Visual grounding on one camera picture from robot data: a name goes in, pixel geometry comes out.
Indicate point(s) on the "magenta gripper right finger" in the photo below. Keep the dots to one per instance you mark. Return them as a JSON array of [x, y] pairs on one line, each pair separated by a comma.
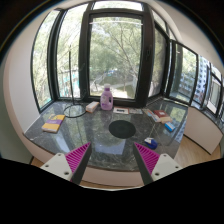
[[153, 166]]

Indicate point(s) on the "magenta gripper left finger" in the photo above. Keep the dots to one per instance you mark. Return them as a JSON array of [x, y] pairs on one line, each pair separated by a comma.
[[70, 166]]

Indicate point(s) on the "blue and white mouse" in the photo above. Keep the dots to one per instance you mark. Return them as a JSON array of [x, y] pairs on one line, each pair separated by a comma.
[[151, 143]]

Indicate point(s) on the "round black mouse pad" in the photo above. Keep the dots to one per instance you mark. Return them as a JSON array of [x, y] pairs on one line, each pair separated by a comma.
[[122, 129]]

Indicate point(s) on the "small blue box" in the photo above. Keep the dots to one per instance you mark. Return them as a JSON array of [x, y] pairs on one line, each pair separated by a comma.
[[170, 126]]

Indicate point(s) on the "colourful thin booklet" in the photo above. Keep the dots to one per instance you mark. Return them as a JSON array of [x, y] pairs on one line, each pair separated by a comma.
[[152, 115]]

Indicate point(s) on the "yellow and purple book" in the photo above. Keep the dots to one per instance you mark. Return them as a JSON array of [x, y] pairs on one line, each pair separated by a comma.
[[53, 123]]

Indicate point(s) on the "red book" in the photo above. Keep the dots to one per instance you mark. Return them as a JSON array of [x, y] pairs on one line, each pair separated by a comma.
[[164, 117]]

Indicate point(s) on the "grey flat card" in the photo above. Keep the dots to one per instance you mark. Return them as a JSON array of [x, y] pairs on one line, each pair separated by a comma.
[[135, 111]]

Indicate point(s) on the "beige rectangular box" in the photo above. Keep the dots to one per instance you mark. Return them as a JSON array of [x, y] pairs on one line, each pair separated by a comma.
[[92, 106]]

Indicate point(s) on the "flat pamphlet with black stripe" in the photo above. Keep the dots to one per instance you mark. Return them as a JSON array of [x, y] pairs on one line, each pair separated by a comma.
[[121, 110]]

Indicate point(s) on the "purple detergent bottle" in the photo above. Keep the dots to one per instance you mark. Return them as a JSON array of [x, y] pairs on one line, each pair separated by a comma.
[[106, 99]]

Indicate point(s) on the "black framed bay window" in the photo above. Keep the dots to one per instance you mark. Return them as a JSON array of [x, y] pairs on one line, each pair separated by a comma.
[[127, 45]]

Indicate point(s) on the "black wire stand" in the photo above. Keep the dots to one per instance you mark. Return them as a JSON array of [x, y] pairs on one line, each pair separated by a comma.
[[75, 108]]

